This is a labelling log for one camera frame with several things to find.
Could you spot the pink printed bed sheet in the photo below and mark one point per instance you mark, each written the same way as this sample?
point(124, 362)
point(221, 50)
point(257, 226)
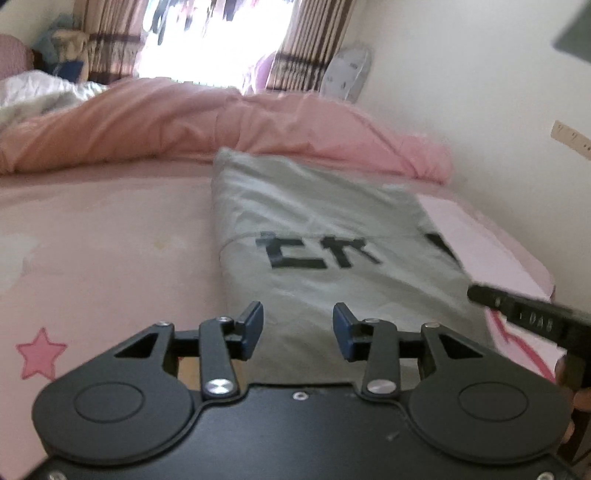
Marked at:
point(101, 249)

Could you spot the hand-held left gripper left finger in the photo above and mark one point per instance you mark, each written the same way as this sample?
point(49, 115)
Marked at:
point(251, 328)

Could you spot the white patterned quilt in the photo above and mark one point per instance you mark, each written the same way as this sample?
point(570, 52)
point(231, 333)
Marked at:
point(37, 99)

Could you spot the blue plush toy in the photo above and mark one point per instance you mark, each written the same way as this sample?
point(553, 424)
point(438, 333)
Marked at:
point(64, 48)

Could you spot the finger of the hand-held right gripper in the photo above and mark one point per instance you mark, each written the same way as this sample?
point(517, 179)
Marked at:
point(517, 309)

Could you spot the grey shirt with black print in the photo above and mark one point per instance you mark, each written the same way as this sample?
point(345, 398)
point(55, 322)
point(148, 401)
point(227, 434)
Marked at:
point(323, 258)

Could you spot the pink quilt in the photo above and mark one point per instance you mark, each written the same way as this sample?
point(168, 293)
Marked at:
point(231, 124)

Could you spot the brown striped curtain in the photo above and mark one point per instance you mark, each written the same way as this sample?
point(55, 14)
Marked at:
point(311, 46)
point(111, 41)

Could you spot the purple object by curtain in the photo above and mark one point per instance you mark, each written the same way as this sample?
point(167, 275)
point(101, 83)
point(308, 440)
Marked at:
point(258, 74)

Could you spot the beige wall strip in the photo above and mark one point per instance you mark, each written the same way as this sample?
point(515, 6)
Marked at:
point(572, 138)

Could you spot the person's right hand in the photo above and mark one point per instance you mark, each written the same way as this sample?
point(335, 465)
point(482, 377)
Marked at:
point(582, 400)

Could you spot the pink headboard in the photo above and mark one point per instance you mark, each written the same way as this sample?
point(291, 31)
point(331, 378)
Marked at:
point(14, 55)

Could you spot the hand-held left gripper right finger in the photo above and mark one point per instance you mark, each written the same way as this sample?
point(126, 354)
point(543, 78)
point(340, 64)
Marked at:
point(344, 330)

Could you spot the dark wall panel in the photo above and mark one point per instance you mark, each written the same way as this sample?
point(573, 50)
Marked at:
point(575, 30)

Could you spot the round white wall clock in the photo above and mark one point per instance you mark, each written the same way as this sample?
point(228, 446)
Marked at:
point(346, 71)

